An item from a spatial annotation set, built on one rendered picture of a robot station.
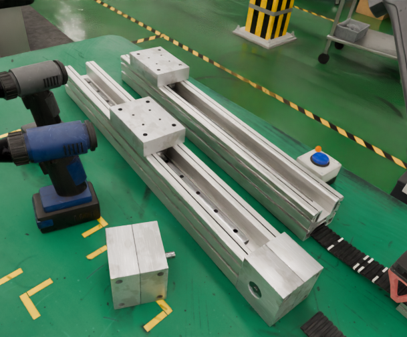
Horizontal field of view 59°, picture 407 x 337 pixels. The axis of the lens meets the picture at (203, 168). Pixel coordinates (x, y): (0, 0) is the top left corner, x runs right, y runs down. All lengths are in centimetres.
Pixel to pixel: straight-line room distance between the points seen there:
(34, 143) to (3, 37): 160
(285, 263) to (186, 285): 18
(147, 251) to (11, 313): 24
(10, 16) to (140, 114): 145
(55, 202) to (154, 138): 24
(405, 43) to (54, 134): 59
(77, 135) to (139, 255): 23
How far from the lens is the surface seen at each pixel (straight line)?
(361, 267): 79
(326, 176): 90
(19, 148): 65
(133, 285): 61
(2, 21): 220
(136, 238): 62
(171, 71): 106
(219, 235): 65
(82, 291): 69
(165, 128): 81
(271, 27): 388
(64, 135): 65
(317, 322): 67
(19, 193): 88
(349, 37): 364
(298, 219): 77
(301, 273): 63
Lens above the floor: 137
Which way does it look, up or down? 41 degrees down
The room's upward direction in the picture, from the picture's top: 8 degrees clockwise
